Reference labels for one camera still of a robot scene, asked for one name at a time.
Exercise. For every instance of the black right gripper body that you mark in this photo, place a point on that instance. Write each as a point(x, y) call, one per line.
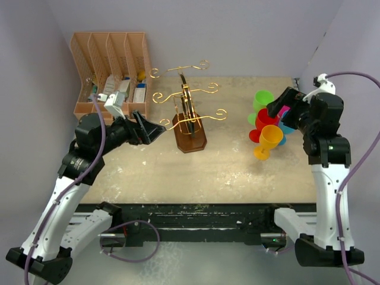
point(297, 116)

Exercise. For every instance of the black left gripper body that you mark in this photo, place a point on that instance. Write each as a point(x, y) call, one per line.
point(132, 135)

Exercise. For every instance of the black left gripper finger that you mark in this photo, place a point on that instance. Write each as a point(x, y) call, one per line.
point(147, 125)
point(150, 137)

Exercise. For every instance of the pink wine glass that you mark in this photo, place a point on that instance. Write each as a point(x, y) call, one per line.
point(283, 109)

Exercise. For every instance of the blue wine glass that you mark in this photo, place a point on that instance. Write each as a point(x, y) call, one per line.
point(286, 131)

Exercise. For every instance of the green wine glass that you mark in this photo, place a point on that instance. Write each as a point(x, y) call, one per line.
point(261, 99)

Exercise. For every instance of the red wine glass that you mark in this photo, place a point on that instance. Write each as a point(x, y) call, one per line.
point(262, 120)

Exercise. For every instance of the gold black wine glass rack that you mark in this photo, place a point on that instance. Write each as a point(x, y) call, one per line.
point(187, 124)

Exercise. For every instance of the yellow wine glass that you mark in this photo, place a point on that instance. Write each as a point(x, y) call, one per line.
point(270, 137)

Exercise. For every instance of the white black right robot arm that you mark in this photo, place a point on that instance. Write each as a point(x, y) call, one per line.
point(329, 242)

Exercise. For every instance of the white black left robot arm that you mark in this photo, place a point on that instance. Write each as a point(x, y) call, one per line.
point(49, 251)

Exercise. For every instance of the white blue box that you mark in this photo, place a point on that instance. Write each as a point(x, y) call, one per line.
point(139, 93)

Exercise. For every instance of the white medicine box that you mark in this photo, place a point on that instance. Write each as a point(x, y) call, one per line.
point(124, 87)

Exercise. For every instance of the yellow small object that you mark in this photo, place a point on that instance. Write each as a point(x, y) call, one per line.
point(141, 76)

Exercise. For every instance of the peach plastic file organizer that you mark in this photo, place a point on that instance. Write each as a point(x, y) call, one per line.
point(99, 56)

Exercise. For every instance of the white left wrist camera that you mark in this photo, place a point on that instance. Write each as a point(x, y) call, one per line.
point(113, 103)

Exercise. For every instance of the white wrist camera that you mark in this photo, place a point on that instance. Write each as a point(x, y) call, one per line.
point(322, 85)
point(113, 103)

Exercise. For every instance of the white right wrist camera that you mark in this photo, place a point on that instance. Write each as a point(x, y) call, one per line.
point(322, 85)

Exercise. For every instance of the aluminium table frame rail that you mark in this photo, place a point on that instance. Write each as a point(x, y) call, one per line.
point(251, 224)

